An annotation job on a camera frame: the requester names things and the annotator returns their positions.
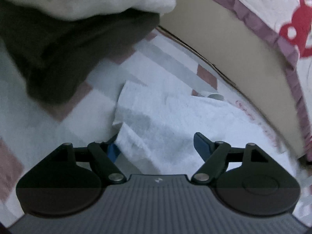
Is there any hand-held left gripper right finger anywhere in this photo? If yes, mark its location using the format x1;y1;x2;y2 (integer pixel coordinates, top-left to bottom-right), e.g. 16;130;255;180
191;132;271;184

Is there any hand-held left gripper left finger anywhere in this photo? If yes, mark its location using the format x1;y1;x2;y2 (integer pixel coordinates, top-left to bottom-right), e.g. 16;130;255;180
52;134;128;184

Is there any plain white garment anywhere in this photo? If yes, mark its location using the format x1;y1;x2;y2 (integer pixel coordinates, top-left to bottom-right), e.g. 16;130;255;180
112;80;293;176

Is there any white sheet with cartoon print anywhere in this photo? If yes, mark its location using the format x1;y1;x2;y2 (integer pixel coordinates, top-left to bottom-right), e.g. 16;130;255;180
227;95;303;161

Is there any grey white brown plaid sheet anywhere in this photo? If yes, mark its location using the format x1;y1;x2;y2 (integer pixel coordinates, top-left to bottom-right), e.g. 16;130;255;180
0;27;220;225

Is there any dark garment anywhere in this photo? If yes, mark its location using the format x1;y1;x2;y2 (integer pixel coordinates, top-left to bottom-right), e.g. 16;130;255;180
0;0;161;104

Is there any bear printed quilt purple ruffle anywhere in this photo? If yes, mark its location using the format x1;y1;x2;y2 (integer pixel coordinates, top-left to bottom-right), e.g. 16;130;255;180
185;0;312;142

